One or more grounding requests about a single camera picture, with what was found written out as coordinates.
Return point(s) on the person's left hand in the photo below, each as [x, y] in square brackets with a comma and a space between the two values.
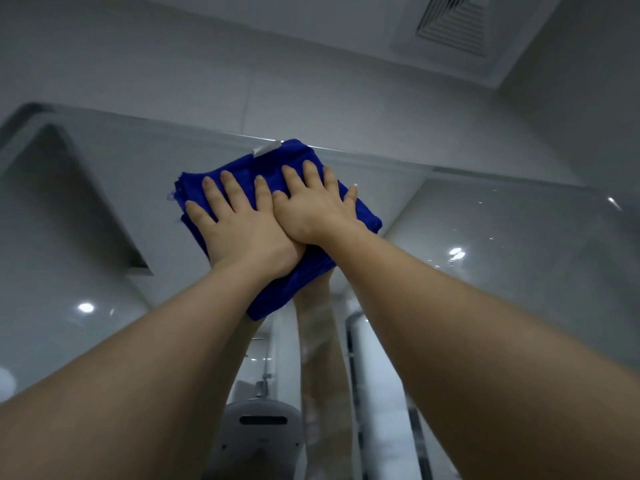
[245, 239]

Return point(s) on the person's right hand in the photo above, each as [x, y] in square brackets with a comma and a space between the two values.
[315, 214]

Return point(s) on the person's right little finger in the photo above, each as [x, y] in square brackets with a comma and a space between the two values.
[351, 197]

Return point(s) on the person's left little finger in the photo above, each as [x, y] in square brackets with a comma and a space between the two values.
[200, 219]

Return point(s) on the person's right thumb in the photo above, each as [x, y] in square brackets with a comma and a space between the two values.
[281, 207]

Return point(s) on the person's left middle finger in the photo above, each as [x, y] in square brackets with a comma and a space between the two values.
[236, 192]

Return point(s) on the person's right middle finger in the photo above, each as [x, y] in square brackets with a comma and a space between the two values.
[314, 174]

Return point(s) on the blue microfibre cloth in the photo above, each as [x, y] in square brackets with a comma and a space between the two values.
[285, 294]

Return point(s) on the person's right forearm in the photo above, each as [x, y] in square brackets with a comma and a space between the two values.
[480, 354]

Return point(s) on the person's left forearm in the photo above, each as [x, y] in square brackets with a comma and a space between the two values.
[135, 374]

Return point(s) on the white ceiling air vent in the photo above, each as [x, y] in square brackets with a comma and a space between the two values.
[456, 23]

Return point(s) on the large wall mirror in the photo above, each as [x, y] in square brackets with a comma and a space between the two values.
[510, 294]

